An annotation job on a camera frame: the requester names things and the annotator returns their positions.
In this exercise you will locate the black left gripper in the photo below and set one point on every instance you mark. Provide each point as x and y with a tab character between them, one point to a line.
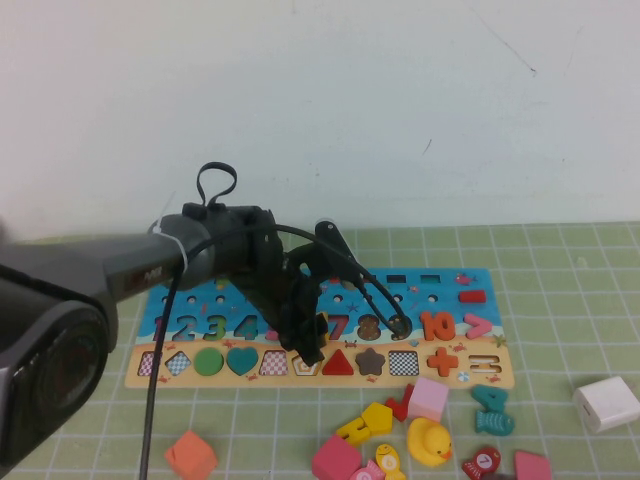
255	260

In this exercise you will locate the yellow number six piece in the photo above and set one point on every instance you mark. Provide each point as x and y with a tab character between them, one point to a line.
322	327

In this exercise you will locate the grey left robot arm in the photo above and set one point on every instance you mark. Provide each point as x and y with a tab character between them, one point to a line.
75	280

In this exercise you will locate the pink number five piece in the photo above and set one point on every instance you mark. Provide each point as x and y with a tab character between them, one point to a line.
272	334

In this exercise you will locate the red triangle piece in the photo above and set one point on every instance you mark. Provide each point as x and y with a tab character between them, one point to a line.
338	366

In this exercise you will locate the teal heart piece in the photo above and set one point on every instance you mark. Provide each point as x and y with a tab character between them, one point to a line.
242	360

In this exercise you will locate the brown star piece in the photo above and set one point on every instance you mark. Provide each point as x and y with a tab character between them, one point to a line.
371	362

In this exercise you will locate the green circle piece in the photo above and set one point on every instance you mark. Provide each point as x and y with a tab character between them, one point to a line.
208	361

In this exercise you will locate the yellow equals sign piece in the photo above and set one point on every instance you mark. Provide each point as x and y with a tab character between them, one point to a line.
352	430

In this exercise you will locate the yellow pentagon piece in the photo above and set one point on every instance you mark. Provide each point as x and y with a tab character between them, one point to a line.
377	416

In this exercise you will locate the red less-than sign piece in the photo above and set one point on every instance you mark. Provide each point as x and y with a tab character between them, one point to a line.
400	406

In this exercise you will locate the orange number ten piece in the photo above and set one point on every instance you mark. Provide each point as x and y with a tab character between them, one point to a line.
429	325

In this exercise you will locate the blue wooden number puzzle board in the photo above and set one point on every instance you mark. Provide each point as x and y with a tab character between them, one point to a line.
440	305

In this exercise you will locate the orange plus sign piece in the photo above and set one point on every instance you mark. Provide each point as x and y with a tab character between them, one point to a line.
442	361

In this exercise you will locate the red minus sign piece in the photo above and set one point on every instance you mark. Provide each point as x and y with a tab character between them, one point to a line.
472	296

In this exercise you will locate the pink greater-than sign piece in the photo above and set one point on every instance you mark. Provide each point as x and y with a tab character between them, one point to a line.
482	325

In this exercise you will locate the teal number four piece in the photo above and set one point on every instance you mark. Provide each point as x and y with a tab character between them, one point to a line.
492	396

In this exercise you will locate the dark pink trapezoid block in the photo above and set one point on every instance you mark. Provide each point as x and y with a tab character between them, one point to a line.
336	457

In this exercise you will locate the light pink square block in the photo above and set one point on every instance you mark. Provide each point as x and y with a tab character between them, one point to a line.
428	398

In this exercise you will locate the yellow wooden fish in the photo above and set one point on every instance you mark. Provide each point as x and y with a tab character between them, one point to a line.
387	457

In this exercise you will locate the pink wooden fish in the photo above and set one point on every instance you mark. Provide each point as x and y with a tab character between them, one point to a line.
369	471

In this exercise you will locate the white zip tie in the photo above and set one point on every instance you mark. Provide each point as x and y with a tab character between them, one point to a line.
172	240

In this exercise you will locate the yellow rubber duck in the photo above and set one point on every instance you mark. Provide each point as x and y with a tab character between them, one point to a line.
427	442

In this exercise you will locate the orange cube block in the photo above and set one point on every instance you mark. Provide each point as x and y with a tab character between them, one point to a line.
192	452

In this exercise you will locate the teal wooden fish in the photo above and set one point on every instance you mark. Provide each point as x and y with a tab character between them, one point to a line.
495	421

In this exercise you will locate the red wooden fish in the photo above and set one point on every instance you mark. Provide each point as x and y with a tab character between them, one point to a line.
482	460

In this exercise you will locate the pink rhombus block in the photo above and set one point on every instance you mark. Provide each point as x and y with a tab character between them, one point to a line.
531	465

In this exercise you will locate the white charger adapter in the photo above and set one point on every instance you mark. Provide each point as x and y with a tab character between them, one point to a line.
605	402

